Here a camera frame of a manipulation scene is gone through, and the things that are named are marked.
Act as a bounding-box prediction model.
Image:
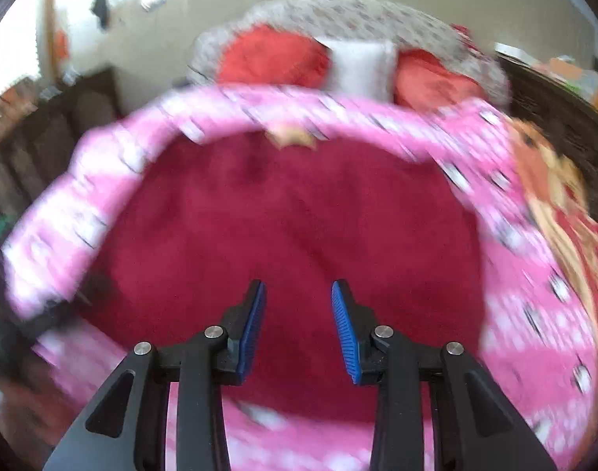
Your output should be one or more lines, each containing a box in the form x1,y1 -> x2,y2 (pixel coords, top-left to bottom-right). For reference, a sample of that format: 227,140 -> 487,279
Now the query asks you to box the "dark red fleece garment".
85,132 -> 485,422

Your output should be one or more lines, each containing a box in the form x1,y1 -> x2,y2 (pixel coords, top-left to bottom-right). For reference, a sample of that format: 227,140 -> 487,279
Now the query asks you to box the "pink penguin blanket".
3,85 -> 598,470

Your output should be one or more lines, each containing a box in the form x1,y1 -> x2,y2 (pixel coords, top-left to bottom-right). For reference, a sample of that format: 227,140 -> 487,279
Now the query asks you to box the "orange patterned blanket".
509,117 -> 598,349

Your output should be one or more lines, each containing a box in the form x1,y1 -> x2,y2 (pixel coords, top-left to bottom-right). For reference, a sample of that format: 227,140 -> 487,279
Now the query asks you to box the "dark wooden headboard shelf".
497,53 -> 598,221

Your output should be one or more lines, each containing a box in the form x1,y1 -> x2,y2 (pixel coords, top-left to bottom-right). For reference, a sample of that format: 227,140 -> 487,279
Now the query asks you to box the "dark wooden cabinet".
0,66 -> 124,241

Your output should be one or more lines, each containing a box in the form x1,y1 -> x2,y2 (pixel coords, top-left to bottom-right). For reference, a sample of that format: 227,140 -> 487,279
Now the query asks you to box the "right red heart pillow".
394,49 -> 487,113

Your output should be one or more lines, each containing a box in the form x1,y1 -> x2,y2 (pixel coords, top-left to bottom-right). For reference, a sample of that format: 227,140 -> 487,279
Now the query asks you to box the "red heart pillow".
394,49 -> 487,113
216,24 -> 331,88

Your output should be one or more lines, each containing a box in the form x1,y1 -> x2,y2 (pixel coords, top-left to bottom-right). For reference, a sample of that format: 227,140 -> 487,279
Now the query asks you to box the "white pillow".
316,37 -> 398,103

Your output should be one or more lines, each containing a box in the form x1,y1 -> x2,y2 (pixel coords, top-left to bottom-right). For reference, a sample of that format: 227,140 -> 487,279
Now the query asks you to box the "left red heart pillow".
216,24 -> 331,88

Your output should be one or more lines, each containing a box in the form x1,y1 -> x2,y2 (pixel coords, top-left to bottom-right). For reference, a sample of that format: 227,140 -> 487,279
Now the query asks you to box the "floral quilt roll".
186,0 -> 511,108

